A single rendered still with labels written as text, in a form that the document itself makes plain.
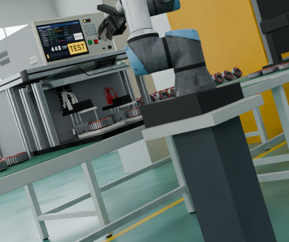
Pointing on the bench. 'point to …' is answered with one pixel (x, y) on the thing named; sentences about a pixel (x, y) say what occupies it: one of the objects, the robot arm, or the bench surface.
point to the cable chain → (63, 91)
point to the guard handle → (105, 61)
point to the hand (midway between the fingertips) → (99, 36)
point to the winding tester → (11, 45)
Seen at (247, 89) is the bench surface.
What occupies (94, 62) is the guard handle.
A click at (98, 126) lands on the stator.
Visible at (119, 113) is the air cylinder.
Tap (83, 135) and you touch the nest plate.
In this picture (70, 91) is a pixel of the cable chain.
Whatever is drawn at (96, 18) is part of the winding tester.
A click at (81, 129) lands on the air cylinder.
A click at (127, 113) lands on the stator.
